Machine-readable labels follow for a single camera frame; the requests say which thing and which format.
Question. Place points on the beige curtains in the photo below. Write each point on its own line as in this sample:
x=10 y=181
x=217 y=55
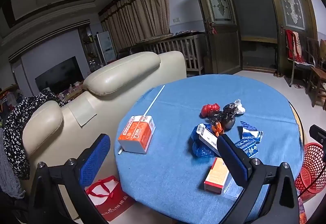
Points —
x=142 y=10

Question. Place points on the red plastic bag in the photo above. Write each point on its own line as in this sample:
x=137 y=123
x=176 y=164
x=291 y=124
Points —
x=209 y=109

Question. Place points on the thin white stick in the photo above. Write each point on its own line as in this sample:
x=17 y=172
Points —
x=155 y=99

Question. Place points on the blue plastic bag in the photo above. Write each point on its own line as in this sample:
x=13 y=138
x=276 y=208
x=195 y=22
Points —
x=201 y=150

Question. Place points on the blue and white carton piece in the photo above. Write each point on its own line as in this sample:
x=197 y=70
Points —
x=247 y=148
x=250 y=133

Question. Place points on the closed wooden glass door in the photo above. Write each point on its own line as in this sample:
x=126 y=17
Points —
x=282 y=48

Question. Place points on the black floral cloth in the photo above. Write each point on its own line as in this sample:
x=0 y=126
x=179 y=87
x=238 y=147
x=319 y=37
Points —
x=17 y=122

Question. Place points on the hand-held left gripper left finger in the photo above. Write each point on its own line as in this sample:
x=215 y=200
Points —
x=95 y=160

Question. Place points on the pink printed cloth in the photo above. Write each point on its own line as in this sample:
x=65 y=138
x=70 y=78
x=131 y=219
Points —
x=301 y=211

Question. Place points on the red shopping bag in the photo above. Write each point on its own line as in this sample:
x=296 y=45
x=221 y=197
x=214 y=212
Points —
x=114 y=201

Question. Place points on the red cloth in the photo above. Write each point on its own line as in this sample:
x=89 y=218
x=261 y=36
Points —
x=293 y=45

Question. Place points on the open wooden glass door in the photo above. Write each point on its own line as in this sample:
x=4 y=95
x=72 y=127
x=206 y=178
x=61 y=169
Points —
x=224 y=43

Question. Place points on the flat television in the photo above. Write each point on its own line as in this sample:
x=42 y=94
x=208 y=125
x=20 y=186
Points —
x=58 y=76

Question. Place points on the wooden stool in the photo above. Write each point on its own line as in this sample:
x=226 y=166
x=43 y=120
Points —
x=318 y=73

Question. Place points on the orange and white box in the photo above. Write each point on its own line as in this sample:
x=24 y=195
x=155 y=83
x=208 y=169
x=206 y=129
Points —
x=135 y=134

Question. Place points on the black plastic bag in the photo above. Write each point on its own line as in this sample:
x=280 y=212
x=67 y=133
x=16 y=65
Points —
x=221 y=120
x=230 y=108

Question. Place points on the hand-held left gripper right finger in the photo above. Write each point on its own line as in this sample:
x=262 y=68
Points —
x=230 y=160

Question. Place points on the white labelled packet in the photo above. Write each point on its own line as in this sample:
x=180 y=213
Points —
x=207 y=138

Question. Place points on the grey cloth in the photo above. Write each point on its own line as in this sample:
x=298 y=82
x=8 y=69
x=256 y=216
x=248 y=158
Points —
x=7 y=175

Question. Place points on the wooden display cabinet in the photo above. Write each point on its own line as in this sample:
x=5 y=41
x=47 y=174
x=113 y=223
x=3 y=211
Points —
x=87 y=45

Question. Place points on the small orange and red box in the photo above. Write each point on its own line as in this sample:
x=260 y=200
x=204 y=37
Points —
x=216 y=175

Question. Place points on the metal frame chair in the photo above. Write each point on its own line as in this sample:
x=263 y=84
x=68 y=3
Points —
x=298 y=66

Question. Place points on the cream leather sofa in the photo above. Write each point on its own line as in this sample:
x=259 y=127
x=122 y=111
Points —
x=122 y=68

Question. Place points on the white standing air conditioner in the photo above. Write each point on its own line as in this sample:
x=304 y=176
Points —
x=105 y=45

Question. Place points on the wooden crib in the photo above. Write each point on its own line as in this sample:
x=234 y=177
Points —
x=178 y=45

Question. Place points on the small orange wrapper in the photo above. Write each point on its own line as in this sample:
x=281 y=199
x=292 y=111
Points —
x=217 y=127

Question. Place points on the round table, blue cloth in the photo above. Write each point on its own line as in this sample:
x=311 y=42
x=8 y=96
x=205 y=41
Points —
x=178 y=112

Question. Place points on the red plastic basket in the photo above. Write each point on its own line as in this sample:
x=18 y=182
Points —
x=313 y=157

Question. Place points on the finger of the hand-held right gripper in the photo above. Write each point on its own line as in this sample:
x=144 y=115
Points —
x=318 y=133

